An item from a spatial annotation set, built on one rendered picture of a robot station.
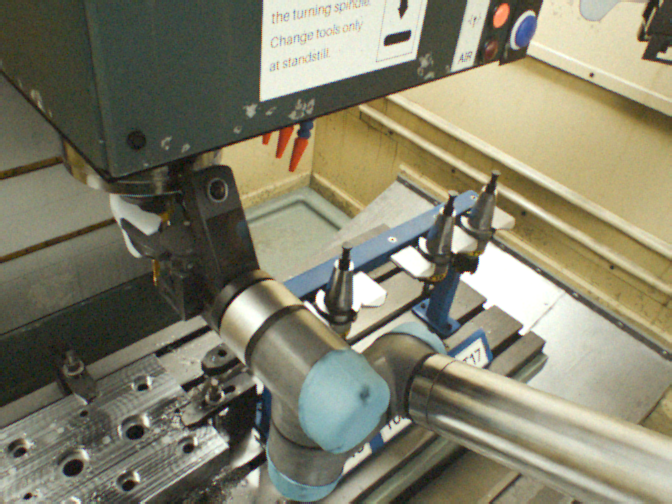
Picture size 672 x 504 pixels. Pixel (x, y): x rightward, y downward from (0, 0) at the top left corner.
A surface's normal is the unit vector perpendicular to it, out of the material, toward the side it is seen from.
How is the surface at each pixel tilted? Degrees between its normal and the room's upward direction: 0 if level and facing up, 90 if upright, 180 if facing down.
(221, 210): 59
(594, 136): 90
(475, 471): 7
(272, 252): 0
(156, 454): 0
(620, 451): 34
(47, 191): 90
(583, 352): 24
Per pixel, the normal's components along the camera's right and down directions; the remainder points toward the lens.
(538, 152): -0.74, 0.37
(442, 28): 0.66, 0.54
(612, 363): -0.21, -0.55
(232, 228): 0.65, 0.04
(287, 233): 0.11, -0.76
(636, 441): -0.25, -0.84
